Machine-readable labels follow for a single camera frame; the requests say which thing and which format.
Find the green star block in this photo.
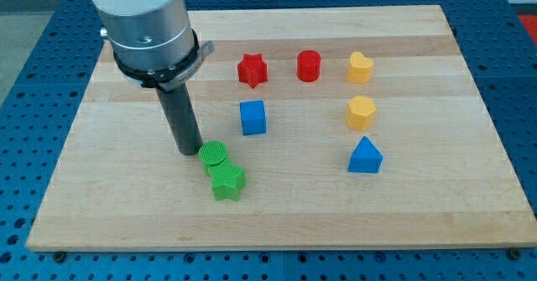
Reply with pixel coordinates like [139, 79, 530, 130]
[208, 159, 246, 201]

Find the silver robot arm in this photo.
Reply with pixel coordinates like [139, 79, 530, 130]
[92, 0, 214, 91]

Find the green circle block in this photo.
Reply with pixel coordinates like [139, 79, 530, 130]
[198, 140, 228, 175]

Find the red star block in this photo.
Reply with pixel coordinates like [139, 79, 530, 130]
[237, 54, 268, 88]

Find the blue cube block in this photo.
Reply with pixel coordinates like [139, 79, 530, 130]
[239, 100, 267, 135]

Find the red cylinder block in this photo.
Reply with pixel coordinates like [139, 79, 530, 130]
[296, 49, 321, 82]

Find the wooden board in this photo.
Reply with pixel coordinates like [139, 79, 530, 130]
[26, 5, 536, 252]

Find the yellow hexagon block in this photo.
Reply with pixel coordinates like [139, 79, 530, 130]
[346, 96, 377, 131]

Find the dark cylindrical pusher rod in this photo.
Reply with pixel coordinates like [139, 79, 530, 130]
[156, 84, 203, 155]

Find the blue triangle block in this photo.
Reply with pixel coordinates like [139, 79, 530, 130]
[347, 137, 383, 174]

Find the yellow heart block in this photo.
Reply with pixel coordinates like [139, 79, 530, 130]
[347, 51, 374, 84]

